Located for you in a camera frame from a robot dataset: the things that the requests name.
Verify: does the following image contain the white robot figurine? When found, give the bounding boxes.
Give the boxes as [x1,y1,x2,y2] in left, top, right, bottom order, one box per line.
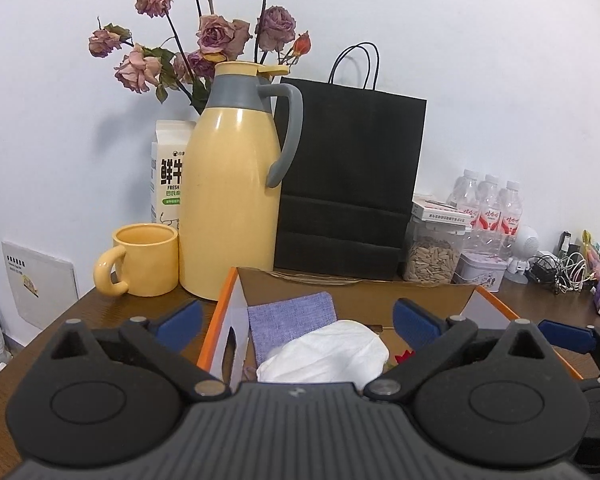
[505,226,541,283]

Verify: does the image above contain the colourful snack packets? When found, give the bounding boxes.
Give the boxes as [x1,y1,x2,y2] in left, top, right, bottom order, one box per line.
[580,230,600,278]

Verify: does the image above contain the yellow thermos jug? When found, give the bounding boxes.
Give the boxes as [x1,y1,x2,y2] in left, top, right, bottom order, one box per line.
[179,61,304,302]

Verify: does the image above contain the white floral tin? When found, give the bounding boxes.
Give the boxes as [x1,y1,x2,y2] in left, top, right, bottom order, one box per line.
[452,251,507,293]

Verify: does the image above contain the black paper bag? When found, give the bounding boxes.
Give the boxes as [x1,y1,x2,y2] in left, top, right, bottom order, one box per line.
[273,42,427,282]

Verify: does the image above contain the black cable bundle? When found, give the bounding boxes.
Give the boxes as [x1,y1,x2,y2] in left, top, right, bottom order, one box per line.
[527,255,563,287]

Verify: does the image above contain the purple cloth pouch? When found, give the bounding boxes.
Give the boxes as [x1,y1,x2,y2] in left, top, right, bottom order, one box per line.
[247,291,338,366]

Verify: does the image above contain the white fluffy cloth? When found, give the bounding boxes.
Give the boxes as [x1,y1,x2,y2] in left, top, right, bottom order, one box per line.
[256,319,390,383]

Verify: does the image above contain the flat white box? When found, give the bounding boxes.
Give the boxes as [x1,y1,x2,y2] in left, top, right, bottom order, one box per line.
[411,194,473,226]

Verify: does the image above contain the white milk carton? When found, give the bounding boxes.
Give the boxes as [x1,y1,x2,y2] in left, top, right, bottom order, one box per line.
[150,120,197,225]

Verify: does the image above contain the white wall panel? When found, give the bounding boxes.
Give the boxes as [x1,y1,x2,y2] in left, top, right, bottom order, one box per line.
[1,240,79,331]

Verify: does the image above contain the dried pink rose bouquet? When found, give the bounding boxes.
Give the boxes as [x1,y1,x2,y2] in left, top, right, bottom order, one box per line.
[88,0,312,116]

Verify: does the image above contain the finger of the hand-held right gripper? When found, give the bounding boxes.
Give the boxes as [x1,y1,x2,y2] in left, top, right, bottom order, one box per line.
[536,318,600,354]

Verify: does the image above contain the clear jar of seeds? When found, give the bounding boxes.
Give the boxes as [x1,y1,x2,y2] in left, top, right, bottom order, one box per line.
[404,217,466,283]

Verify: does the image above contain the red cardboard box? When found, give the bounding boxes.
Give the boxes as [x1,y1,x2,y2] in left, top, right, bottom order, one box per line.
[196,266,583,396]

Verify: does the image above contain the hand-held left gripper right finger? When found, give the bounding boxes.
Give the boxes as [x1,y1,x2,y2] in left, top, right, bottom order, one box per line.
[362,298,551,402]

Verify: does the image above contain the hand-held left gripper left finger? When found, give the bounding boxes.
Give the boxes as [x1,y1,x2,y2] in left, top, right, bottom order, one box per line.
[50,299,232,402]

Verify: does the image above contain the yellow ceramic mug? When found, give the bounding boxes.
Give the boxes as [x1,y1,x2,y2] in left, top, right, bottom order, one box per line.
[93,223,180,297]

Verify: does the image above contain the white cable bundle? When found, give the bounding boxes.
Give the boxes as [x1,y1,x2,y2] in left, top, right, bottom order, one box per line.
[555,252,594,294]

